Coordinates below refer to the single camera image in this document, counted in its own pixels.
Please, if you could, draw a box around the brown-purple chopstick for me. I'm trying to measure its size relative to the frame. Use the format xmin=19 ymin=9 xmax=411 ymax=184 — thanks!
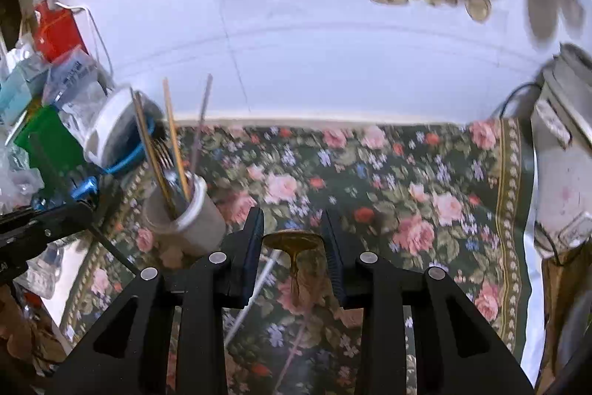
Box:
xmin=190 ymin=74 xmax=213 ymax=174

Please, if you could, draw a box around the silver fork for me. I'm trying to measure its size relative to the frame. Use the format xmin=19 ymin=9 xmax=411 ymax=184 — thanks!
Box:
xmin=152 ymin=138 xmax=179 ymax=191

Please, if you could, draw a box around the plastic bag with blue print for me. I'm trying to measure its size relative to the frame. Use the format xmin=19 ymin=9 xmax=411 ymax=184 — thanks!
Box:
xmin=42 ymin=46 xmax=113 ymax=136

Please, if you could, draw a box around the red box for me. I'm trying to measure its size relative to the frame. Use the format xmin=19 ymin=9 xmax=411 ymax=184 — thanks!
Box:
xmin=33 ymin=0 xmax=87 ymax=63

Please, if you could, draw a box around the white rice cooker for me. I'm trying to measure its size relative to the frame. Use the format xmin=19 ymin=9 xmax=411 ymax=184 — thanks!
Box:
xmin=531 ymin=43 xmax=591 ymax=258

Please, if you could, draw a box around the yellow chopstick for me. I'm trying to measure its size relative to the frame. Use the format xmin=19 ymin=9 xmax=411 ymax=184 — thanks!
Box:
xmin=162 ymin=77 xmax=191 ymax=202

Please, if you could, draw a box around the white appliance lid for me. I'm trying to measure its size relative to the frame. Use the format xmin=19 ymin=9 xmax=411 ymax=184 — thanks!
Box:
xmin=83 ymin=85 xmax=141 ymax=168

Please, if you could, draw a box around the white chopstick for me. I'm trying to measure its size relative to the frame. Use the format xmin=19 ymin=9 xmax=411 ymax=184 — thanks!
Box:
xmin=224 ymin=250 xmax=280 ymax=347

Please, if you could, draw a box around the teal tissue box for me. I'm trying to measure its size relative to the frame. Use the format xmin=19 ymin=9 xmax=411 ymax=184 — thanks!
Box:
xmin=0 ymin=64 xmax=48 ymax=125

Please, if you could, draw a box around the white ceramic utensil cup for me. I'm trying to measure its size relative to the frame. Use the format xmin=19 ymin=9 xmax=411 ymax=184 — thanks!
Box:
xmin=142 ymin=174 xmax=227 ymax=257

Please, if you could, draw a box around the mauve chopstick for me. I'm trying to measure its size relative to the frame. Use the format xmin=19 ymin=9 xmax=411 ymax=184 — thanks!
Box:
xmin=272 ymin=313 xmax=311 ymax=395

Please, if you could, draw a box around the brown wooden chopstick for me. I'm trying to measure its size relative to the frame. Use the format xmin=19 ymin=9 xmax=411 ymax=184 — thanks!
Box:
xmin=129 ymin=88 xmax=176 ymax=220

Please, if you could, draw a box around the gold spoon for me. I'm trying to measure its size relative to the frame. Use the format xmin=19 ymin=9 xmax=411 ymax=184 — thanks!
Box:
xmin=263 ymin=230 xmax=322 ymax=306

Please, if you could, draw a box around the floral green table mat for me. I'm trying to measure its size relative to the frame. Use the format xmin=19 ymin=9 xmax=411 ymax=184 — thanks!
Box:
xmin=50 ymin=118 xmax=535 ymax=394

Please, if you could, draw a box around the green box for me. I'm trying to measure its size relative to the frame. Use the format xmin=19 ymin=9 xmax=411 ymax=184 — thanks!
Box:
xmin=14 ymin=105 xmax=85 ymax=191

